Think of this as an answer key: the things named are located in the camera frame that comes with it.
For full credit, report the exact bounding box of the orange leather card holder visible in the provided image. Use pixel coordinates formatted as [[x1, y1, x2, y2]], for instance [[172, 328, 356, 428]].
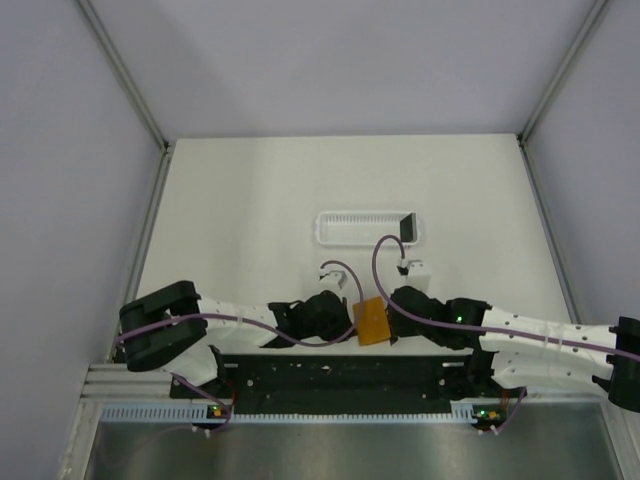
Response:
[[353, 296, 391, 346]]

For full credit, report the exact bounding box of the dark credit card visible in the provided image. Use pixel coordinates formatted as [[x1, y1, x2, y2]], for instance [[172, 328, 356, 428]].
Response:
[[399, 212, 419, 245]]

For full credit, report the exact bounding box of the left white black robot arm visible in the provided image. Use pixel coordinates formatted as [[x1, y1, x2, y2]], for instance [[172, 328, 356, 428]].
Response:
[[118, 280, 355, 397]]

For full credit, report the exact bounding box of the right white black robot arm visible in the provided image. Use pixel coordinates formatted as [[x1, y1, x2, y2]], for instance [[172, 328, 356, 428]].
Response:
[[387, 286, 639, 412]]

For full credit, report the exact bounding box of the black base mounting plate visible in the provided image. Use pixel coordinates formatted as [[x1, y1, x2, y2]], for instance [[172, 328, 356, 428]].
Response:
[[202, 355, 520, 416]]

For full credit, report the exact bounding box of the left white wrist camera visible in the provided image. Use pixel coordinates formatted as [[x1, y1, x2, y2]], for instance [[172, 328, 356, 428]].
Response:
[[318, 267, 348, 294]]

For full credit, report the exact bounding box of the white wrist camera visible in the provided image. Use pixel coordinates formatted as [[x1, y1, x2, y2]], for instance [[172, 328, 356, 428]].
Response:
[[318, 267, 348, 294], [397, 259, 432, 293]]

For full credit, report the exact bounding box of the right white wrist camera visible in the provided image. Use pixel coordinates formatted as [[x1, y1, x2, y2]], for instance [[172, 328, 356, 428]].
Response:
[[397, 259, 432, 293]]

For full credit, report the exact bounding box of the right aluminium frame post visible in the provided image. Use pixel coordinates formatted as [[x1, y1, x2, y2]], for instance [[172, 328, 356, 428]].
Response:
[[517, 0, 613, 148]]

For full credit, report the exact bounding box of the aluminium frame post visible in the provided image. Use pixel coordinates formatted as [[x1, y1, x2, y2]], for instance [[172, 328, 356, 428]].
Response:
[[517, 0, 613, 148], [73, 0, 170, 151]]

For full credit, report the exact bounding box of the grey slotted cable duct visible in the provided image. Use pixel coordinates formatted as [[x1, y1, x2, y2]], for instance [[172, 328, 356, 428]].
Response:
[[102, 402, 504, 426]]

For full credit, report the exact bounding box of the aluminium front rail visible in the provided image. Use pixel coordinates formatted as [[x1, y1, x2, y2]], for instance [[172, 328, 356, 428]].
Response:
[[80, 363, 172, 402]]

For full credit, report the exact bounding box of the left aluminium frame post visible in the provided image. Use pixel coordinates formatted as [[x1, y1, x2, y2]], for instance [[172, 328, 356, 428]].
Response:
[[73, 0, 170, 151]]

